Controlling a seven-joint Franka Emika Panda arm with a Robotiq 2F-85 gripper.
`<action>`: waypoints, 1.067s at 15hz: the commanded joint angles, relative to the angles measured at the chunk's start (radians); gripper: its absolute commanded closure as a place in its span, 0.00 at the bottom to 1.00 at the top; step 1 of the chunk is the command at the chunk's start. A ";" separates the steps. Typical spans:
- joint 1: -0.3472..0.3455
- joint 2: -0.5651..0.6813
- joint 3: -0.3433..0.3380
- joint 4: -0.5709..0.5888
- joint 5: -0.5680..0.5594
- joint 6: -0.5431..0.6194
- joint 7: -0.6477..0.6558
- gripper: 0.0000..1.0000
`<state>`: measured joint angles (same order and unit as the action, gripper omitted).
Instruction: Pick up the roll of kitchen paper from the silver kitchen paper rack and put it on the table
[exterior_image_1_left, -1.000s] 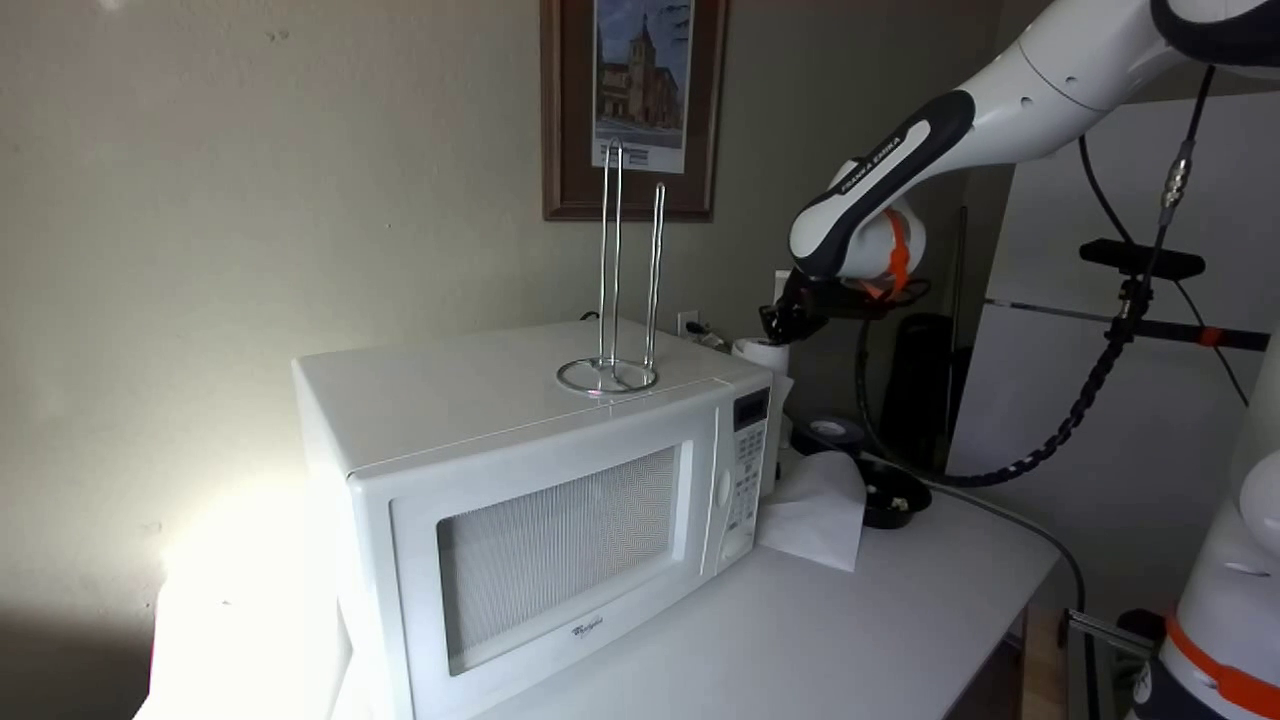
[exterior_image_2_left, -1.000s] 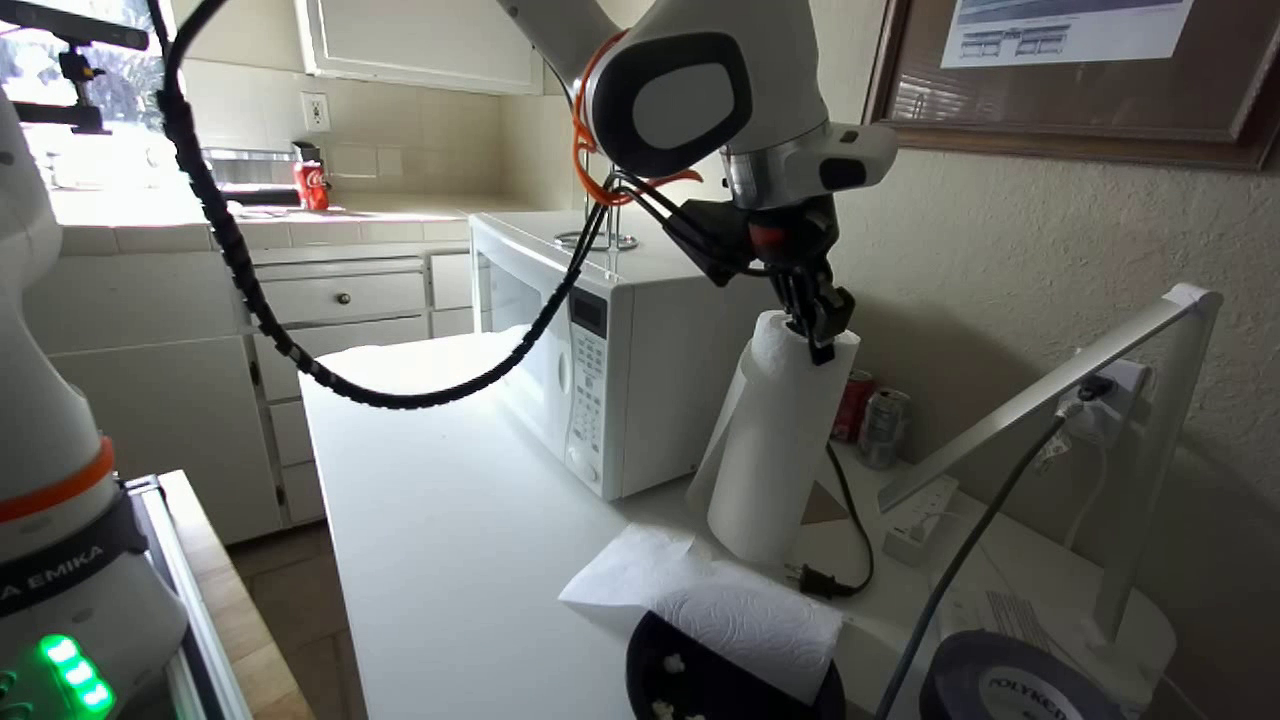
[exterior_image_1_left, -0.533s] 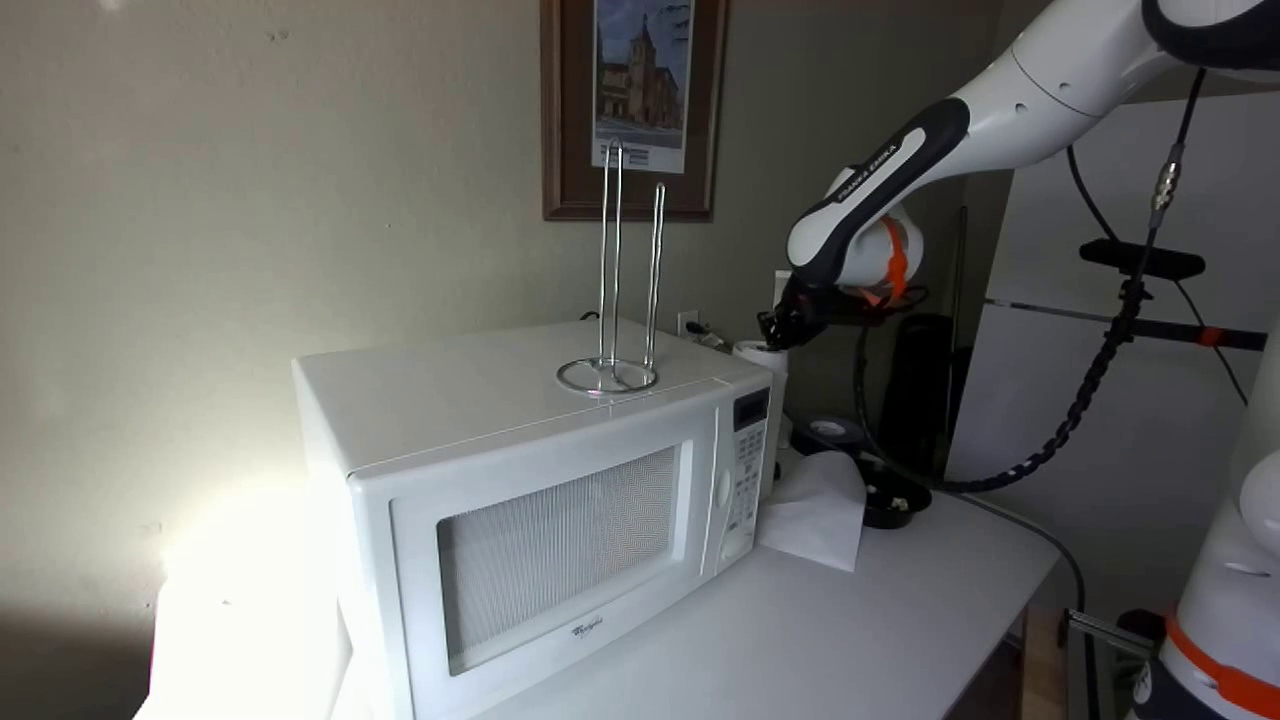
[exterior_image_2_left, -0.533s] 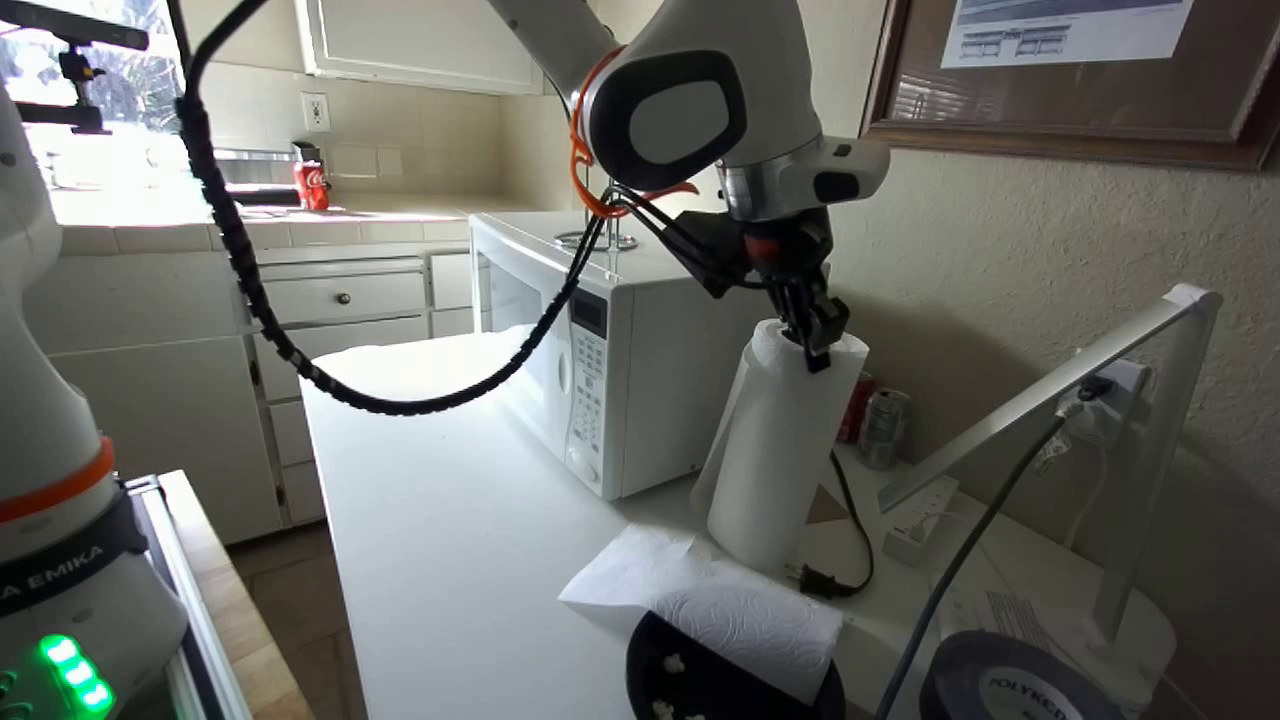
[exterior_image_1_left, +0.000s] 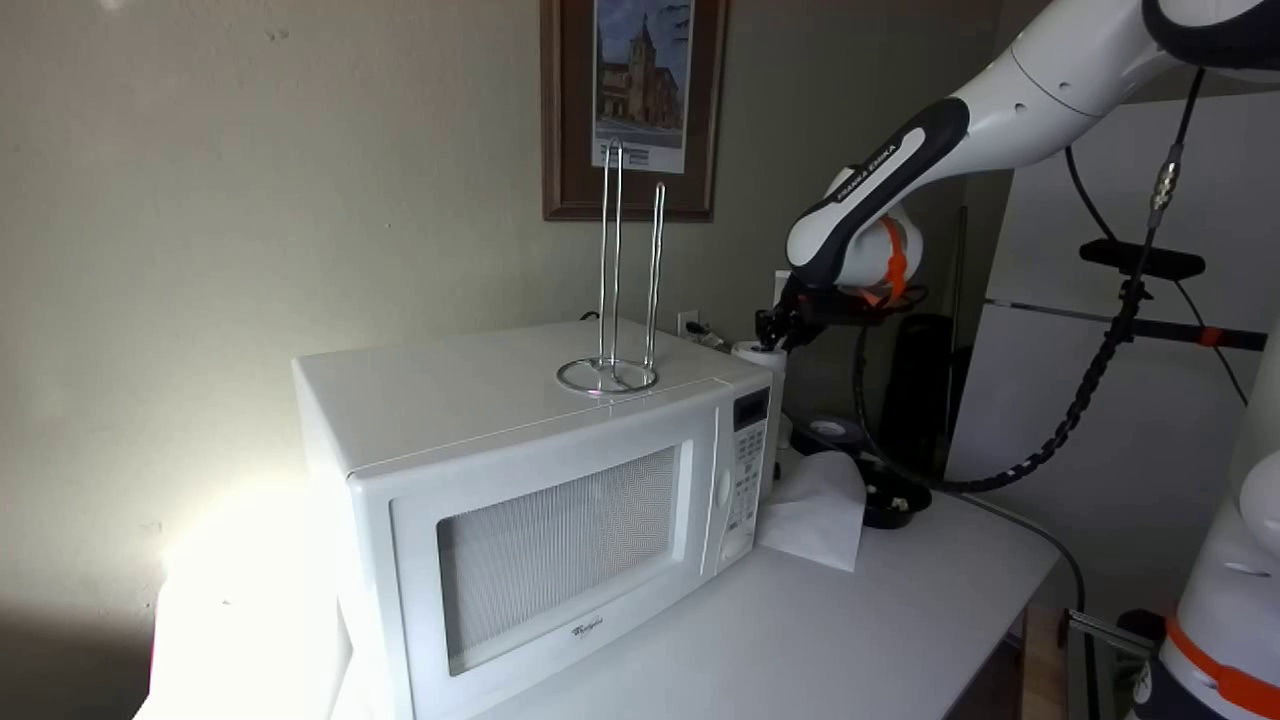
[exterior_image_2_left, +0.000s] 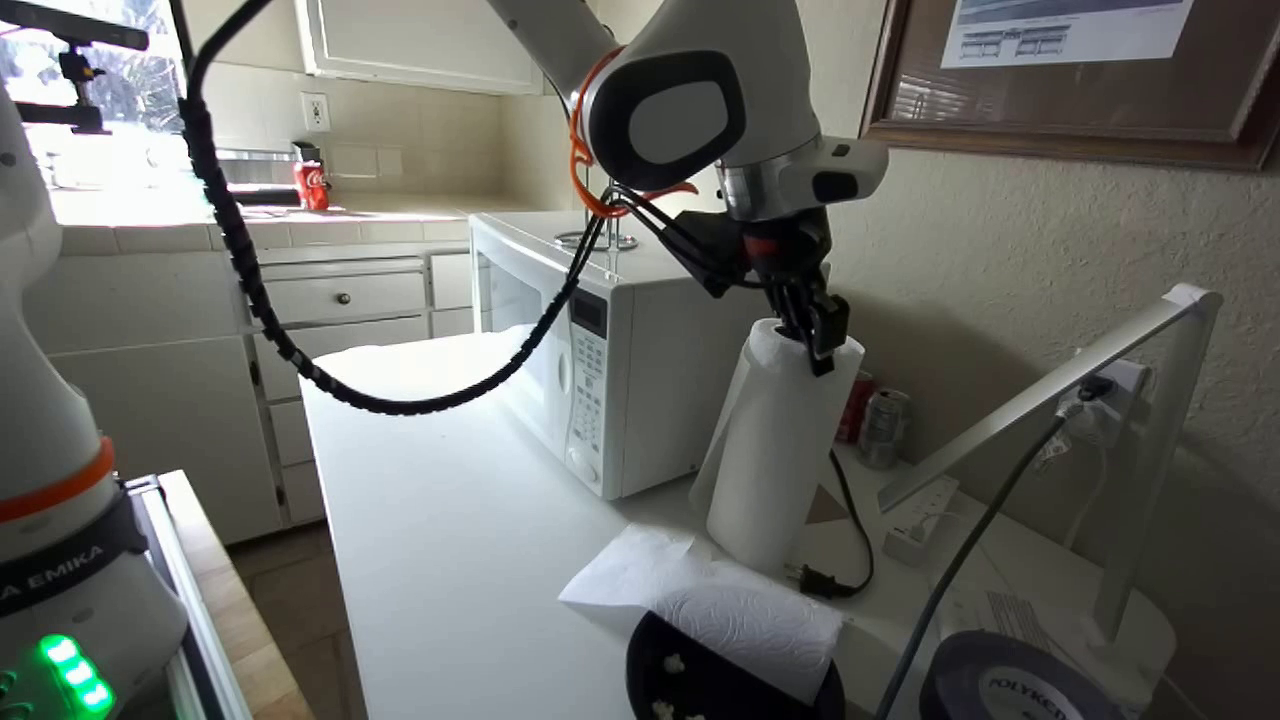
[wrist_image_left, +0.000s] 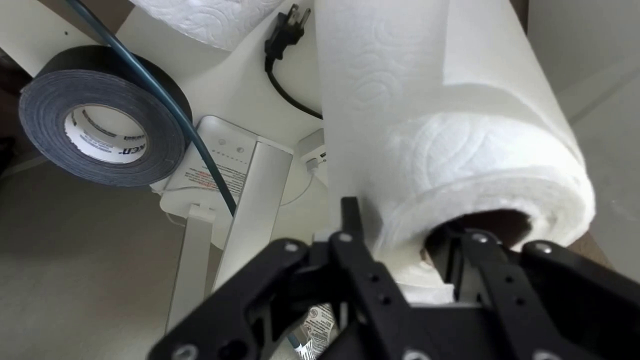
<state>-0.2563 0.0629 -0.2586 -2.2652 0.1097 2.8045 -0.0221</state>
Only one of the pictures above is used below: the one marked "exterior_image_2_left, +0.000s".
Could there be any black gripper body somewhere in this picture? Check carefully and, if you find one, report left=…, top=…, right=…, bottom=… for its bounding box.
left=661, top=210, right=839, bottom=307

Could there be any white kitchen paper roll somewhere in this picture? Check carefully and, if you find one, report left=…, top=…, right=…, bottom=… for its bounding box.
left=687, top=318, right=867, bottom=582

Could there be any grey tape roll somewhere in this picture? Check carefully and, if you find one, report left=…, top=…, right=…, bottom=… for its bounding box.
left=920, top=629, right=1130, bottom=720

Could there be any dark metal dish rack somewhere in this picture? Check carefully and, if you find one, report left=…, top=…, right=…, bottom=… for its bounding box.
left=215, top=149, right=305, bottom=212

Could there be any white kitchen counter cabinet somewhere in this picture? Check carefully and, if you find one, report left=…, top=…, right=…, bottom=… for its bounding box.
left=24, top=212, right=482, bottom=549

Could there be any small red container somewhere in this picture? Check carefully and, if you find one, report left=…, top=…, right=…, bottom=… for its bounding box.
left=838, top=378, right=881, bottom=447

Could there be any white microwave oven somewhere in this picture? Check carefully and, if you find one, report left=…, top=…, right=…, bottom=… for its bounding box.
left=468, top=212, right=752, bottom=505

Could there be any small white box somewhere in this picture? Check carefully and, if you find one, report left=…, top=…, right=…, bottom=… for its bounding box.
left=881, top=478, right=970, bottom=567

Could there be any loose white paper towel sheet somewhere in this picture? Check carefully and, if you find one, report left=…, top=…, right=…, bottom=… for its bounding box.
left=556, top=519, right=847, bottom=707

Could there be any white cabinet drawer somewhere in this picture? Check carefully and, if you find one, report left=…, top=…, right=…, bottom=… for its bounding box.
left=257, top=270, right=433, bottom=333
left=251, top=318, right=433, bottom=403

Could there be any red bottle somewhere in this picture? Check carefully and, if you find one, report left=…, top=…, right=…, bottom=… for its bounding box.
left=289, top=137, right=336, bottom=216

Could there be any wooden robot mounting table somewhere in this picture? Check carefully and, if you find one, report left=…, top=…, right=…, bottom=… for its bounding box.
left=123, top=469, right=317, bottom=720

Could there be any black microwave power cord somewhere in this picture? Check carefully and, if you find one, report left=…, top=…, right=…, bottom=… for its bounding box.
left=798, top=447, right=881, bottom=601

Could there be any black lamp cable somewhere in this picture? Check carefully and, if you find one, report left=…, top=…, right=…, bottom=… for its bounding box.
left=872, top=378, right=1115, bottom=720

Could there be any white wall power outlet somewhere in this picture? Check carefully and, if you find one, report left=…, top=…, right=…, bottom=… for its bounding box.
left=1056, top=354, right=1151, bottom=453

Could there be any brown wooden picture frame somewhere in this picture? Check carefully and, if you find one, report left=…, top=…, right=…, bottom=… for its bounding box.
left=858, top=0, right=1280, bottom=175

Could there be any printed paper in frame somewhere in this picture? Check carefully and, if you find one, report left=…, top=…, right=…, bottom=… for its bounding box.
left=942, top=0, right=1198, bottom=73

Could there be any white upper wall cabinet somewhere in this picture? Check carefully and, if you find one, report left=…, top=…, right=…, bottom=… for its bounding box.
left=294, top=0, right=551, bottom=102

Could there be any black corrugated cable conduit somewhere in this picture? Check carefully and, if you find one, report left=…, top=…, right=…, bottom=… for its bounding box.
left=169, top=0, right=617, bottom=419

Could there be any black camera on stand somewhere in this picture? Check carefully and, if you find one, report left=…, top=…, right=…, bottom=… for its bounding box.
left=0, top=0, right=153, bottom=142

